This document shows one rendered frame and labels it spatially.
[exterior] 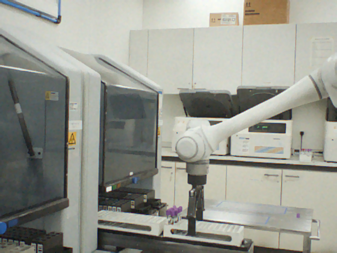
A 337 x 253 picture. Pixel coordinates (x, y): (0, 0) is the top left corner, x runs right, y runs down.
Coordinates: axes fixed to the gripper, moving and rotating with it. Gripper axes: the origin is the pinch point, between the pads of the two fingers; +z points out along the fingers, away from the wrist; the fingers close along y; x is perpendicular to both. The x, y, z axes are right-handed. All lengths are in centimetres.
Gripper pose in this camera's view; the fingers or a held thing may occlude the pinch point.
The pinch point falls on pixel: (195, 226)
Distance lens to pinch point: 161.0
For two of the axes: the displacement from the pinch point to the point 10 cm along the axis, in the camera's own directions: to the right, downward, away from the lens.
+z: -0.3, 10.0, 0.4
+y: 3.2, -0.3, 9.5
